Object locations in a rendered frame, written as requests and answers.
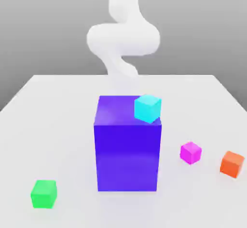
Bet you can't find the small magenta cube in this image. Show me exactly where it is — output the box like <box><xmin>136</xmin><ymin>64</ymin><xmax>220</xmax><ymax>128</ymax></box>
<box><xmin>179</xmin><ymin>141</ymin><xmax>203</xmax><ymax>165</ymax></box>

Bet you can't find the large purple box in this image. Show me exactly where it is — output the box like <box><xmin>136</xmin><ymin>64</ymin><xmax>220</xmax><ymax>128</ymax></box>
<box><xmin>93</xmin><ymin>95</ymin><xmax>162</xmax><ymax>192</ymax></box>

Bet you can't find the small orange cube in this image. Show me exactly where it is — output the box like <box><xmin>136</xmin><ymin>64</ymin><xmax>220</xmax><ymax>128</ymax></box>
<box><xmin>220</xmin><ymin>150</ymin><xmax>246</xmax><ymax>179</ymax></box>

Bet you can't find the small green cube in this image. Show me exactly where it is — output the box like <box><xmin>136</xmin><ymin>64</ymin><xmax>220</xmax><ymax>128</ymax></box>
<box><xmin>30</xmin><ymin>180</ymin><xmax>58</xmax><ymax>209</ymax></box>

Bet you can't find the small cyan cube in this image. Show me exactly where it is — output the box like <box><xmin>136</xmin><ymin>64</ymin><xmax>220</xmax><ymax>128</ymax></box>
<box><xmin>134</xmin><ymin>94</ymin><xmax>162</xmax><ymax>124</ymax></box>

